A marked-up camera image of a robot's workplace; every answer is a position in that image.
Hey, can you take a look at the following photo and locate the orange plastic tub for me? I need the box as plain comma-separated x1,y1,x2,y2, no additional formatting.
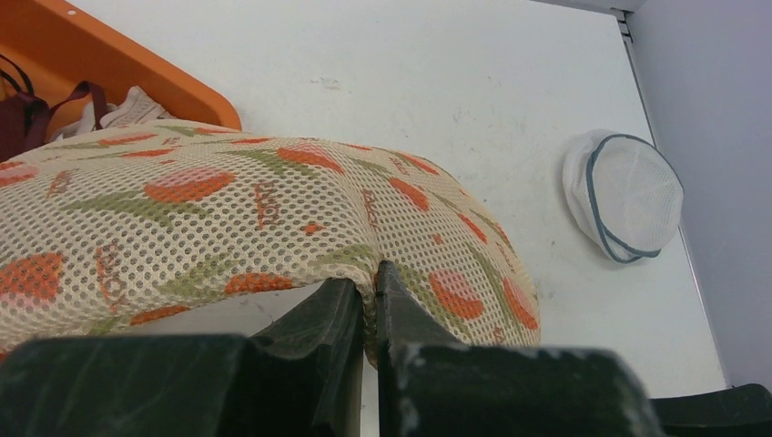
1,1,241,129

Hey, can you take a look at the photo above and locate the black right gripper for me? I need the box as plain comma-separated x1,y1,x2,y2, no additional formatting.
650,383,771,437

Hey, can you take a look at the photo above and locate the dark red bra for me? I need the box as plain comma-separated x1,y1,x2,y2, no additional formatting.
1,81,107,162

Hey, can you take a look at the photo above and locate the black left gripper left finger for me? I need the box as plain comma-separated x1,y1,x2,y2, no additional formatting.
1,279,363,436

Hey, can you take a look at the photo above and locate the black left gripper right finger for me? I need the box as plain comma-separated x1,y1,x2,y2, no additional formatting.
376,261,663,436

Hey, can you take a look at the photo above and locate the floral padded bra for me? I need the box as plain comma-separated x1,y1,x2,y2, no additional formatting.
1,119,541,355

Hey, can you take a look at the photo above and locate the beige crumpled garment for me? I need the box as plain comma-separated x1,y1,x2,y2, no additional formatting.
48,86,174,142

